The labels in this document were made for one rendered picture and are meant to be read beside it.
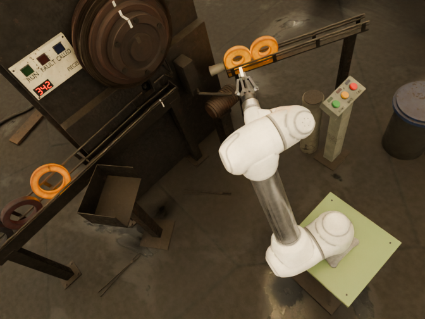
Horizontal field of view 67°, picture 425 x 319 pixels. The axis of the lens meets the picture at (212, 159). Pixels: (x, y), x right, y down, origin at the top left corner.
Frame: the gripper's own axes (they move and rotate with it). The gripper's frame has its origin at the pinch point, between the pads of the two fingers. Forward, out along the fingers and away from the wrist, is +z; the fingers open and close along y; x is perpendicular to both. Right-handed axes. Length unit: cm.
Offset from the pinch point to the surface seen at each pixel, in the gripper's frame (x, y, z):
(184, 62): 7.7, -28.8, 10.7
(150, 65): 30, -42, -8
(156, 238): -66, -77, -61
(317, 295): -60, 12, -112
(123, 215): -7, -74, -63
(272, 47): 0.6, 20.3, 11.8
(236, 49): 5.8, 0.6, 12.7
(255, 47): 4.0, 10.9, 12.1
